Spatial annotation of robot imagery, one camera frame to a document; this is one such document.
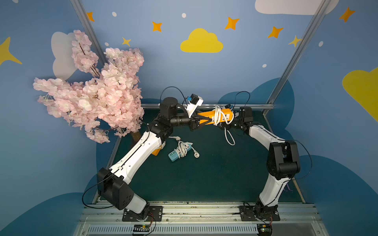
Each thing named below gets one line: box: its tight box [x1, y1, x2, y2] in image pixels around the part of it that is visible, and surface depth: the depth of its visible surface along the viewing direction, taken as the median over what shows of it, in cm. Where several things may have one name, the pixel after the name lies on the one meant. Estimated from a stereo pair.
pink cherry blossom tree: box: [32, 29, 145, 144], surface depth 58 cm
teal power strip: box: [168, 141, 192, 162], surface depth 93 cm
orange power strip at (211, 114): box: [197, 108, 233, 126], surface depth 65 cm
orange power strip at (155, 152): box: [151, 147, 162, 156], surface depth 96 cm
